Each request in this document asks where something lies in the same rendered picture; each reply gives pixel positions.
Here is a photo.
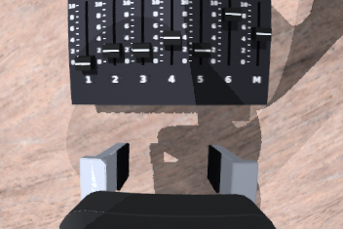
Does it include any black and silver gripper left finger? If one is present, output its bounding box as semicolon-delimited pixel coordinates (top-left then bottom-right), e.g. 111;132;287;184
80;142;130;201

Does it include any black lighting desk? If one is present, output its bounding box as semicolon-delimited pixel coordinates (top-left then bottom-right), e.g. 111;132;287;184
67;0;272;105

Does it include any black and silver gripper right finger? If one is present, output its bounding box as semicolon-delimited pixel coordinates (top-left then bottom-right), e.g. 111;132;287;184
208;145;258;203

